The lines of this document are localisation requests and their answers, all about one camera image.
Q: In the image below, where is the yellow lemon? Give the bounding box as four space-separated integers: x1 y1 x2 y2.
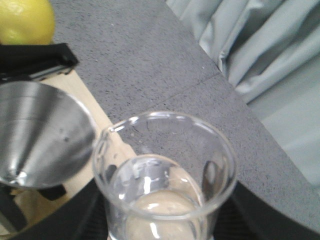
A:
0 0 55 45

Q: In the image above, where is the clear glass beaker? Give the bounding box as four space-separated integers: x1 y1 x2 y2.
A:
93 111 237 240

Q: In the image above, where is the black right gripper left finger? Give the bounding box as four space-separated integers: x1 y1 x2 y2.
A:
11 179 108 240

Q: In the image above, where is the wooden cutting board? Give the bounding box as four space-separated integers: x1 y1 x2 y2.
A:
0 69 137 238

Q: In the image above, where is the grey curtain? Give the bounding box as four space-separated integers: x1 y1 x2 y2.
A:
167 0 320 188

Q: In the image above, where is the steel double jigger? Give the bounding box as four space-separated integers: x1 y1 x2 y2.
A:
0 81 96 190

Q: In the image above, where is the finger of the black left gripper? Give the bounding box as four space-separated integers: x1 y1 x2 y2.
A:
0 184 68 232
0 43 79 75

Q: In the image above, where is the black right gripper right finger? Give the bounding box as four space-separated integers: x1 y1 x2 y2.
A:
213 182 320 240

